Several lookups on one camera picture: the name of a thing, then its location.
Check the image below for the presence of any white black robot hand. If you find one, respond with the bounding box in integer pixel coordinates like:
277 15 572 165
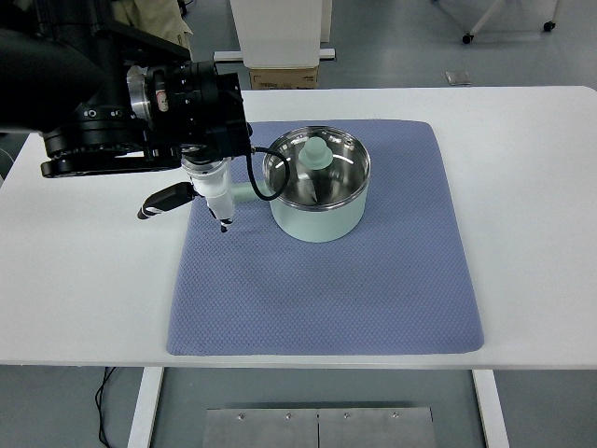
137 158 235 233

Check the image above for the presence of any green pot with handle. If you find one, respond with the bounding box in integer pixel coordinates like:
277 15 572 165
228 123 372 245

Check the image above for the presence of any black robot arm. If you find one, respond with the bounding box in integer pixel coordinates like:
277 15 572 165
1 1 256 217

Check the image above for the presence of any cardboard box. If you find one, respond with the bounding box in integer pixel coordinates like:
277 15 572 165
249 66 319 90

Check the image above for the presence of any glass lid green knob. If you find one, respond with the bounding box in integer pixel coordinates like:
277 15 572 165
262 126 370 212

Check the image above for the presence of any person in beige trousers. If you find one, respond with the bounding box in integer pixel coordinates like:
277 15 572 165
112 0 192 49

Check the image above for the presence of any blue quilted mat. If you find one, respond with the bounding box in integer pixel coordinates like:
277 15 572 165
167 119 484 356

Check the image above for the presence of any grey floor outlet plate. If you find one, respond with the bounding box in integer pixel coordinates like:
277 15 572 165
445 70 472 86

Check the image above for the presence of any left white table leg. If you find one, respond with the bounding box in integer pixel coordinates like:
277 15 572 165
127 367 165 448

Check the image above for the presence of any white table leg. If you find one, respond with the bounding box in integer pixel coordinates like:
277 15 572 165
127 367 165 448
472 370 510 448

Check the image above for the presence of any white wheeled chair base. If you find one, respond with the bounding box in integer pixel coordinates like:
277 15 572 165
425 1 564 48

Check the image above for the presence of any right white table leg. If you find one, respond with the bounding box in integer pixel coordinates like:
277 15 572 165
472 370 510 448

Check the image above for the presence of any black floor cable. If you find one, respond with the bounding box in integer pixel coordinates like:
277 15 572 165
94 366 118 448

